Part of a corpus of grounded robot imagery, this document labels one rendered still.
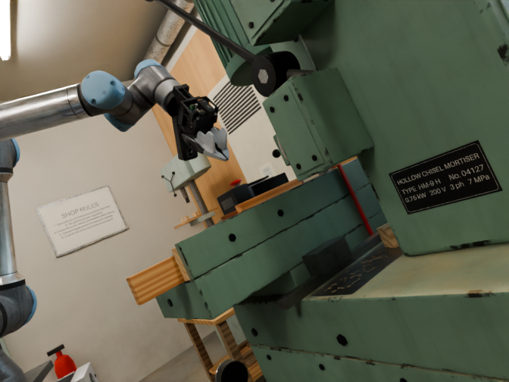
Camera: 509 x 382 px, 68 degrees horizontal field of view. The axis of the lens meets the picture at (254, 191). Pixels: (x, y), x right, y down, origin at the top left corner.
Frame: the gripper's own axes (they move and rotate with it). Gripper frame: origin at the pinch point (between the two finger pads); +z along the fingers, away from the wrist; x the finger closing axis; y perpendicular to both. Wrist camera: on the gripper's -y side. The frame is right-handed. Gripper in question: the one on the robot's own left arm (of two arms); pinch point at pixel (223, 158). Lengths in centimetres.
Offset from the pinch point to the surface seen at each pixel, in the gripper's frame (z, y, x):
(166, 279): 23.6, 7.8, -28.9
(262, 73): 12.2, 29.7, -8.1
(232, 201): 9.3, -3.5, -3.7
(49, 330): -114, -265, -34
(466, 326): 51, 26, -14
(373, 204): 30.1, 8.1, 12.8
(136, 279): 22.1, 8.8, -32.5
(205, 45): -181, -79, 131
